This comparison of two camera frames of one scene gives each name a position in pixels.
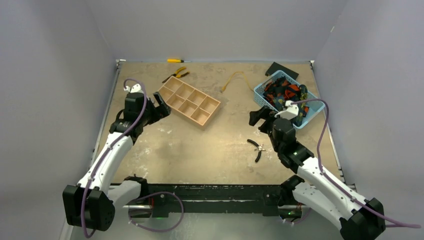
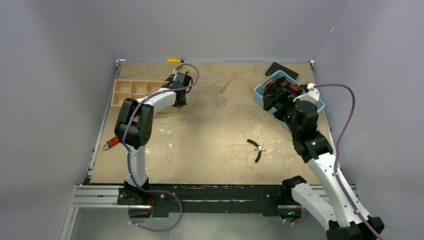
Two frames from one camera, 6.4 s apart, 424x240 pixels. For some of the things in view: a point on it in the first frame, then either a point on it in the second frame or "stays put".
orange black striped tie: (280, 86) stays put
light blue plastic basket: (315, 108) stays put
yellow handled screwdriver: (176, 61) stays put
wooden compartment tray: (187, 103) to (134, 89)
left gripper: (158, 112) to (180, 104)
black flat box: (276, 67) stays put
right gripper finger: (254, 116) to (274, 100)
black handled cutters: (259, 148) stays put
